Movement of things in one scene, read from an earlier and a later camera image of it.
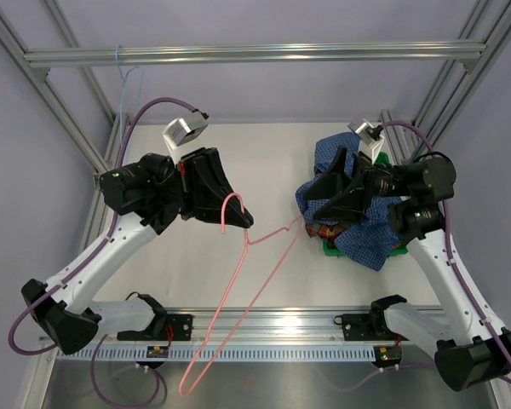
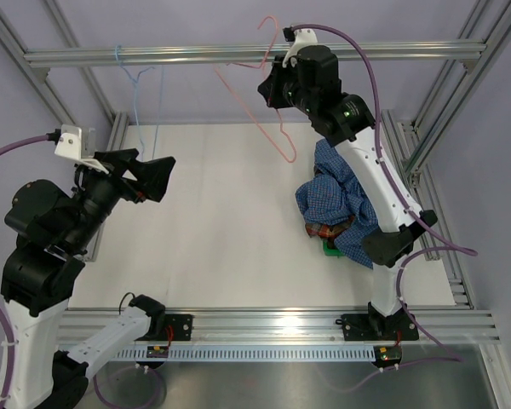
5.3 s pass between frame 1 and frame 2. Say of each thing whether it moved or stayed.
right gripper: moved
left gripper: moved
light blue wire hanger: moved
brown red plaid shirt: stayed
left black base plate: stayed
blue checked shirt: stayed
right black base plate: stayed
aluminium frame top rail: stayed
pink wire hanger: moved
